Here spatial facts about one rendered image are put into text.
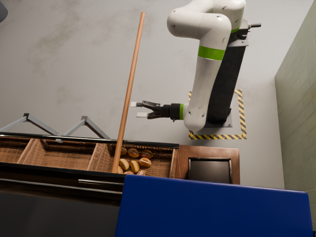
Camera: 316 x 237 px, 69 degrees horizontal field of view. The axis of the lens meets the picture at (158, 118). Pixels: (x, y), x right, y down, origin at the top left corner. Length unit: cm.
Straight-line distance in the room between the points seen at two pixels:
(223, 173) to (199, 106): 63
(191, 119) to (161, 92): 169
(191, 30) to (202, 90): 26
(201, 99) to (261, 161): 153
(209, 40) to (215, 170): 88
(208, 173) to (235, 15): 96
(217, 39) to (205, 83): 19
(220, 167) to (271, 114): 126
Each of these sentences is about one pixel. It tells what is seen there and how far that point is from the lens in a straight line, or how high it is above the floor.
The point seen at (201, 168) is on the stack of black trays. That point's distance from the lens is 160.
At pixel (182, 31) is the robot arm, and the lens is 108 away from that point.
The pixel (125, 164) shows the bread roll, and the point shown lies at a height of 65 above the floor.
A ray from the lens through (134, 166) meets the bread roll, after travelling 181.
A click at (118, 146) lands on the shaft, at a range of 128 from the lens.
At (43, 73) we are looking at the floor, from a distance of 361.
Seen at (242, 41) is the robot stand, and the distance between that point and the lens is 157.
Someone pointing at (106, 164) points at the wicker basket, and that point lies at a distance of 192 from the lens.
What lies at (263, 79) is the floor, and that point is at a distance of 291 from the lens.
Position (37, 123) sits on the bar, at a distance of 209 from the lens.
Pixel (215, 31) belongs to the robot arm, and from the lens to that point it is 104.
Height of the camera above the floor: 236
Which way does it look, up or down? 64 degrees down
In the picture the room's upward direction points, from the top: 21 degrees counter-clockwise
